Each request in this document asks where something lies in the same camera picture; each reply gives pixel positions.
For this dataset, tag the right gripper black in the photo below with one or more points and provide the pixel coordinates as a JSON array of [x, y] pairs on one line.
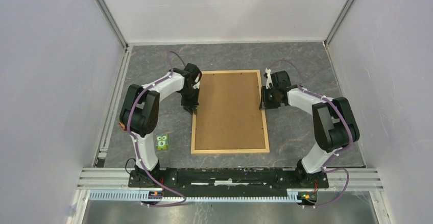
[[264, 104]]

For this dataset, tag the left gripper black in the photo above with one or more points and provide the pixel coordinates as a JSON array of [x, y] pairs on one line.
[[189, 106]]

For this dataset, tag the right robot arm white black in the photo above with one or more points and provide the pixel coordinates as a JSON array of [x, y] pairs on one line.
[[335, 127]]

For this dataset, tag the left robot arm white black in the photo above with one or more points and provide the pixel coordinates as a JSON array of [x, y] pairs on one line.
[[140, 111]]

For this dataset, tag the green owl number toy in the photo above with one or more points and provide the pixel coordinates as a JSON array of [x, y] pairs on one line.
[[162, 142]]

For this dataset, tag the red small toy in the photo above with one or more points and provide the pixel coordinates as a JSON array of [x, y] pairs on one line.
[[122, 125]]

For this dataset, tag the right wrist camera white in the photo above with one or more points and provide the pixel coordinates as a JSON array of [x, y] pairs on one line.
[[267, 76]]

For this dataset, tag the toothed aluminium rail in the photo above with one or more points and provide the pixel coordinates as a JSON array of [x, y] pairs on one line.
[[148, 196]]

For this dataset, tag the left aluminium corner post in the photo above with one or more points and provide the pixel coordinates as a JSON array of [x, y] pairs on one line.
[[112, 23]]

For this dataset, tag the aluminium corner post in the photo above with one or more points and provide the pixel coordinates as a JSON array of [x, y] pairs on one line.
[[338, 22], [112, 23]]

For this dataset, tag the right aluminium corner post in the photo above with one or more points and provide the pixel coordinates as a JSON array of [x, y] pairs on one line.
[[338, 22]]

